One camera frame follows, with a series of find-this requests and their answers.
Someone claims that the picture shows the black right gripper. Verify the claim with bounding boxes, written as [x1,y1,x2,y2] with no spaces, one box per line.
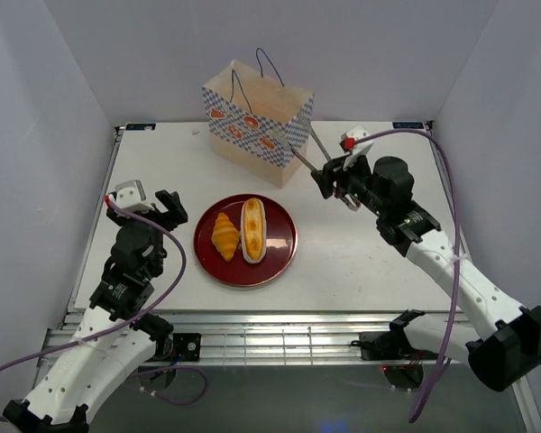
[310,150,387,217]

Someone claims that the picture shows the metal serving tongs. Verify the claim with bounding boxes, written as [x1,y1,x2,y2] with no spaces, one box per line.
[270,114,361,211]

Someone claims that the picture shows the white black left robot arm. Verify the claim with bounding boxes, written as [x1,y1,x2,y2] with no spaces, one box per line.
[3,181,188,432]

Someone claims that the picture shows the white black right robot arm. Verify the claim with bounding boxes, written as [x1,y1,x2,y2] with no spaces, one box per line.
[311,156,541,392]

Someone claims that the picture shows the striped croissant bread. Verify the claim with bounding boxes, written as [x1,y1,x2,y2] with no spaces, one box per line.
[211,213,240,263]

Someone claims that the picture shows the long glazed baguette bread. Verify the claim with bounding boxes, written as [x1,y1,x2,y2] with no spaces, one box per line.
[241,198,267,264]

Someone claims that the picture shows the checkered paper bag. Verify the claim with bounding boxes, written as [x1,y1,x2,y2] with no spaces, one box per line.
[202,60,315,189]

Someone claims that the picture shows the red round plate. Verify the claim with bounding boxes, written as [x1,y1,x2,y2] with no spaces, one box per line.
[194,194,298,288]

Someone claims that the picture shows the left blue table label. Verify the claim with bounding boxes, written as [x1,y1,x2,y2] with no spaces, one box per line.
[124,123,156,131]

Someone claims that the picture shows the blue table label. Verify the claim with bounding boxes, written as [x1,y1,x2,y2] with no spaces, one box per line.
[392,122,425,130]
[124,123,156,131]

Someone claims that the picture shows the right blue table label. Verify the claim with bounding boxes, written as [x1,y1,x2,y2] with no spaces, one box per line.
[392,122,425,130]

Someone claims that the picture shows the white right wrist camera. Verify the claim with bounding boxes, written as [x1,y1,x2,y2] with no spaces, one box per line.
[341,124,374,170]

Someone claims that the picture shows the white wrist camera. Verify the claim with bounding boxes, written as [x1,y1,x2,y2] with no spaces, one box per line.
[109,180,151,213]
[341,124,374,170]

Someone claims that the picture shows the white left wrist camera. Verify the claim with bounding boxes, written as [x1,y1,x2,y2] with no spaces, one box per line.
[109,180,151,213]

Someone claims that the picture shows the aluminium frame rail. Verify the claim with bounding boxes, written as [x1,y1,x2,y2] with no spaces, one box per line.
[35,310,524,366]

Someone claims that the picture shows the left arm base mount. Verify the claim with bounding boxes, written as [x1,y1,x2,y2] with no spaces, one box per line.
[151,333,202,363]

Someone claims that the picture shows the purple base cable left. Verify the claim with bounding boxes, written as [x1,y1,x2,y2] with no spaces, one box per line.
[133,363,211,405]

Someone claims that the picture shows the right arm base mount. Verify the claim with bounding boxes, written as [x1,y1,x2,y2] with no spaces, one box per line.
[351,330,426,361]

